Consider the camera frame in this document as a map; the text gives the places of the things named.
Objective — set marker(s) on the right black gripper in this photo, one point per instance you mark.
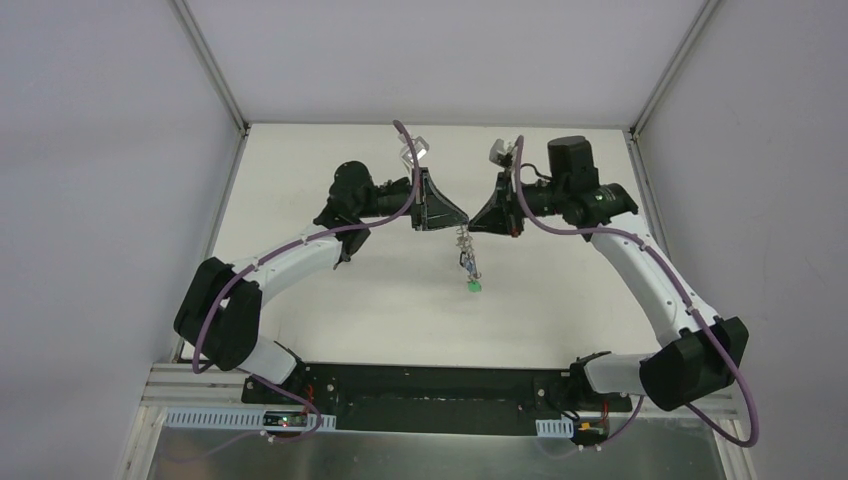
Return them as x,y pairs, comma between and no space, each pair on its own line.
511,201

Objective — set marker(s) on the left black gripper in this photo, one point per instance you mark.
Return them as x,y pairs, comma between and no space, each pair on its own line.
419,199

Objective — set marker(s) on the large metal keyring disc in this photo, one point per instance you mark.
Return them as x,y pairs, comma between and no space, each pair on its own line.
464,242

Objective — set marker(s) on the key with black tag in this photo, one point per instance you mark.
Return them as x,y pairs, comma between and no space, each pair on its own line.
342,259

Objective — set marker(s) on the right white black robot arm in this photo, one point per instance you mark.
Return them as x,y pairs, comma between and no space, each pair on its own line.
700,351

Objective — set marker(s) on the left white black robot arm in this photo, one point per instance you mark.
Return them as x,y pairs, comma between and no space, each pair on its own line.
220,313

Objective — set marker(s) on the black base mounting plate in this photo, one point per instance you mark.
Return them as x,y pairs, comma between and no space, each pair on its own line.
448,400

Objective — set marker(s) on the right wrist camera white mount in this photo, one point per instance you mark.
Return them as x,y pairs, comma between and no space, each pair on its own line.
502,154

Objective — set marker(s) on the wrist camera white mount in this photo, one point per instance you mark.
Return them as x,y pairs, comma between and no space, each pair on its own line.
421,148
502,154

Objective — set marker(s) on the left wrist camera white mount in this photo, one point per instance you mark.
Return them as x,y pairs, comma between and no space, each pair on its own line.
421,148

